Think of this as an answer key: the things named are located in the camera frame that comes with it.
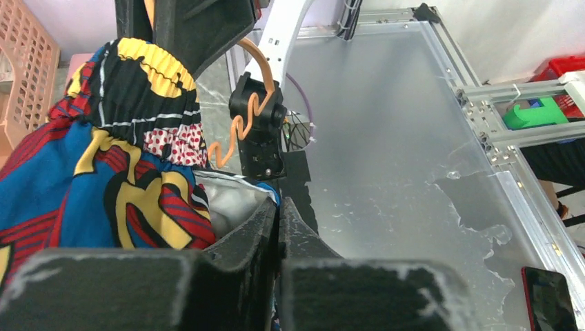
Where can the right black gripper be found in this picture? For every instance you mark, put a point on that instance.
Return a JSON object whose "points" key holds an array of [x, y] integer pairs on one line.
{"points": [[195, 32]]}

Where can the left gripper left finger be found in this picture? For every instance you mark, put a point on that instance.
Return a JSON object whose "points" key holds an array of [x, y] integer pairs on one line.
{"points": [[227, 286]]}

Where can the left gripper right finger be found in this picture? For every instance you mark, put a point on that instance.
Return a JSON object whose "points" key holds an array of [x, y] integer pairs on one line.
{"points": [[320, 290]]}

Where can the orange hanger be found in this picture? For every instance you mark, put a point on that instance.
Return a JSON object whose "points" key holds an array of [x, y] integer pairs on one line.
{"points": [[240, 127]]}

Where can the comic print shorts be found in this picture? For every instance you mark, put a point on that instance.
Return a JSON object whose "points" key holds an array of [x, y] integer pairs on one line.
{"points": [[121, 163]]}

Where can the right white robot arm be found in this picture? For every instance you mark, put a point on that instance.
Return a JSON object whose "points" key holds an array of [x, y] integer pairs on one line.
{"points": [[260, 151]]}

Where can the orange plastic file organizer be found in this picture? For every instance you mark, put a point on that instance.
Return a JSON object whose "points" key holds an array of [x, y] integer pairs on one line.
{"points": [[29, 60]]}

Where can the black smartphone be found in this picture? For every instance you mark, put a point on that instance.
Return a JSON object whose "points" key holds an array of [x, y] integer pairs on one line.
{"points": [[548, 300]]}

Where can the green block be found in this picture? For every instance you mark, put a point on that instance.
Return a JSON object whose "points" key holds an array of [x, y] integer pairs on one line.
{"points": [[541, 112]]}

